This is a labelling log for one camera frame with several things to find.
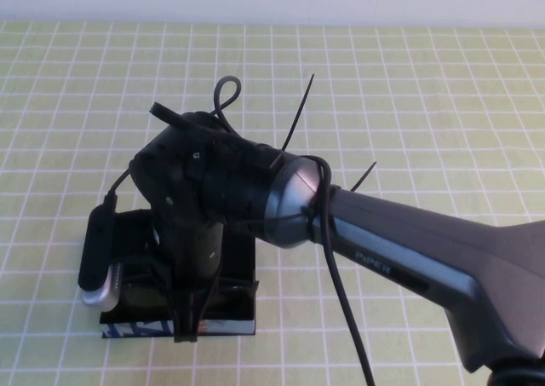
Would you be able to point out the black glasses case printed side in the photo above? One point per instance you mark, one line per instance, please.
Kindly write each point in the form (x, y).
(238, 266)

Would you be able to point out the black right camera mount bracket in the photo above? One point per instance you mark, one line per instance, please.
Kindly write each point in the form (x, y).
(95, 249)

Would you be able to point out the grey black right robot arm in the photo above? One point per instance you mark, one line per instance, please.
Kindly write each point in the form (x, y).
(426, 241)

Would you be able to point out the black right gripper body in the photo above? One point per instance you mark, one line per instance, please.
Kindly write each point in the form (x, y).
(193, 249)

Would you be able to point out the green checkered tablecloth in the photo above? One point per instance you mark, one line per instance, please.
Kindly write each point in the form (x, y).
(426, 105)

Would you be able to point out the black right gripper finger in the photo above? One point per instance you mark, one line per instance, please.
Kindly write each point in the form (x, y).
(205, 301)
(186, 318)

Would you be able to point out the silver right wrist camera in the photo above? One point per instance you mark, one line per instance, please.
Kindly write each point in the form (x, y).
(100, 298)

